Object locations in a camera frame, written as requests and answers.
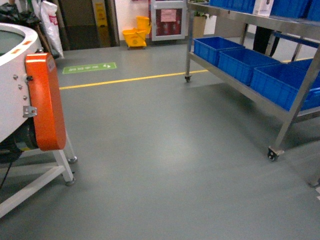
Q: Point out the blue shelf crate rear right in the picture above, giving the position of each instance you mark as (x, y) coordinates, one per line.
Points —
(209, 48)

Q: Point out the blue shelf crate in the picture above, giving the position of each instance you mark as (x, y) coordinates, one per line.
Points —
(209, 48)
(280, 83)
(240, 63)

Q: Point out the blue shelf crate front right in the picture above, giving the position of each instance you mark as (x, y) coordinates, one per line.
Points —
(240, 63)

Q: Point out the blue shelf crate front left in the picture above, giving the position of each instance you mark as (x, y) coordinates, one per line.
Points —
(280, 83)

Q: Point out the steel shelf cart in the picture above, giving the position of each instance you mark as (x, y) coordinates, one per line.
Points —
(303, 31)

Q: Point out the yellow mop bucket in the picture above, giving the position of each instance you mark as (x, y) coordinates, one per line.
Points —
(136, 37)

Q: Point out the yellow wet floor sign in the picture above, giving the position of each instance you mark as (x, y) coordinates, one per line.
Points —
(102, 23)

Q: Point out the orange motor cover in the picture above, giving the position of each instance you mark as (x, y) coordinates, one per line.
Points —
(45, 96)

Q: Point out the white round conveyor table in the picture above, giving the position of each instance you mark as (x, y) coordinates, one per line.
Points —
(17, 129)

